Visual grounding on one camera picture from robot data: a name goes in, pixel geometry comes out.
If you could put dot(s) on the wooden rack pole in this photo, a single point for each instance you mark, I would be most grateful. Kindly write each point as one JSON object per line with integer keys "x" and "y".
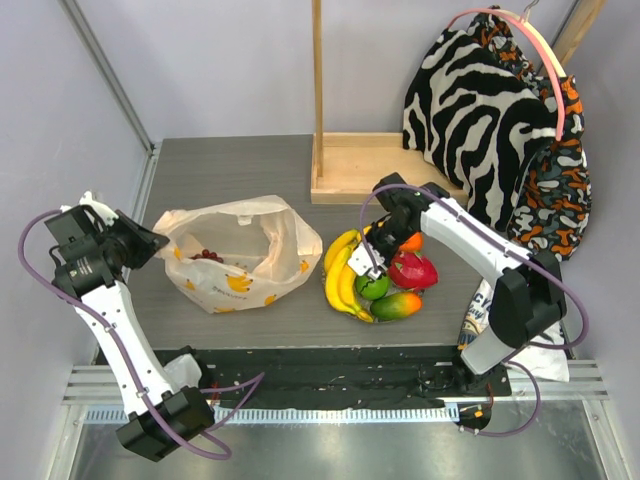
{"x": 318, "y": 84}
{"x": 577, "y": 23}

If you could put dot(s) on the green red fake mango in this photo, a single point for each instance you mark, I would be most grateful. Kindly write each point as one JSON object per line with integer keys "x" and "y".
{"x": 396, "y": 306}

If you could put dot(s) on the red fake dragon fruit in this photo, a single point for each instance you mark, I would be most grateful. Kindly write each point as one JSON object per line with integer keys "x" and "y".
{"x": 412, "y": 270}

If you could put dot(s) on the white printed tank top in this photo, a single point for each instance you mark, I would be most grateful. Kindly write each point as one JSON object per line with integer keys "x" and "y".
{"x": 543, "y": 363}

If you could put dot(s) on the yellow fake banana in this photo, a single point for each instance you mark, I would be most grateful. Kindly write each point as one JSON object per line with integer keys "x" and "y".
{"x": 339, "y": 286}
{"x": 337, "y": 245}

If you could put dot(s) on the translucent plastic bag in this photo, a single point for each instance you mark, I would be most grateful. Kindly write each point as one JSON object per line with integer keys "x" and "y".
{"x": 268, "y": 250}

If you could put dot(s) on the orange patterned dark garment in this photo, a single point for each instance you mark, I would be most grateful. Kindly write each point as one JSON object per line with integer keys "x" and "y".
{"x": 555, "y": 201}

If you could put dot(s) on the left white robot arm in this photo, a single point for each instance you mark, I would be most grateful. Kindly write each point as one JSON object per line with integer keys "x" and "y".
{"x": 94, "y": 245}

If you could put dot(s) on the zebra print garment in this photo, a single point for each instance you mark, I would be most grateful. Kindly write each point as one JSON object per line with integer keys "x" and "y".
{"x": 476, "y": 123}

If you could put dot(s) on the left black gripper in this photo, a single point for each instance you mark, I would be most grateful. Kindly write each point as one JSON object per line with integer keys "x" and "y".
{"x": 148, "y": 242}

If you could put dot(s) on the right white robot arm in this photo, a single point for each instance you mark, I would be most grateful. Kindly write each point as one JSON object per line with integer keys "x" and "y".
{"x": 528, "y": 295}

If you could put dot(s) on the wooden rack right pole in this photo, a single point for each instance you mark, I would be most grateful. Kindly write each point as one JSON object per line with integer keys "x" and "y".
{"x": 577, "y": 23}

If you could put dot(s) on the wooden rack base tray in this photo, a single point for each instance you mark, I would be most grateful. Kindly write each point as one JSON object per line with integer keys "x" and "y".
{"x": 347, "y": 166}

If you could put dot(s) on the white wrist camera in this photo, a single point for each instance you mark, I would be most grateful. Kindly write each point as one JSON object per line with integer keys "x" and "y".
{"x": 365, "y": 265}
{"x": 90, "y": 211}

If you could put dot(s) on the green fake fruit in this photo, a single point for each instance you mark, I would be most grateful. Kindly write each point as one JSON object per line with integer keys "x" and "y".
{"x": 372, "y": 289}

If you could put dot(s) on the orange fake tangerine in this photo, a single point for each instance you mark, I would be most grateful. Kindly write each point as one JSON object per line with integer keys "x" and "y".
{"x": 413, "y": 244}

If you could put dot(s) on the dark fake grapes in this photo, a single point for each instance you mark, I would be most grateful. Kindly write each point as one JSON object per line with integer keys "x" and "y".
{"x": 206, "y": 254}

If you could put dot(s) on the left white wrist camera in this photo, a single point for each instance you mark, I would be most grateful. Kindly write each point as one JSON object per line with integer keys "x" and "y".
{"x": 90, "y": 211}

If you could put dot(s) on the black mounting base plate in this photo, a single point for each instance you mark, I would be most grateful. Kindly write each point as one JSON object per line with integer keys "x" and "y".
{"x": 342, "y": 378}

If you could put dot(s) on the wooden rack left pole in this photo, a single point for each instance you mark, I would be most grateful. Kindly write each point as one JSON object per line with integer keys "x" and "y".
{"x": 318, "y": 84}

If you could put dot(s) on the pink clothes hanger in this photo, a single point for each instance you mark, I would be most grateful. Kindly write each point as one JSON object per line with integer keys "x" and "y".
{"x": 551, "y": 63}

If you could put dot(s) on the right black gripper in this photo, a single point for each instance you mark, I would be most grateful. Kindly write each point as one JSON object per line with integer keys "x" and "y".
{"x": 379, "y": 245}

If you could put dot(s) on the aluminium frame rail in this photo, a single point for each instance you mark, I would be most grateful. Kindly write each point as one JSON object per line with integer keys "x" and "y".
{"x": 358, "y": 415}

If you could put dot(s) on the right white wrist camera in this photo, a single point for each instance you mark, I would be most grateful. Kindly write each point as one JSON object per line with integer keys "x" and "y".
{"x": 365, "y": 265}

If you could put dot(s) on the speckled ceramic plate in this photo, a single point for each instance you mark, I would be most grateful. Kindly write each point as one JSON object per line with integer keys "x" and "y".
{"x": 366, "y": 303}

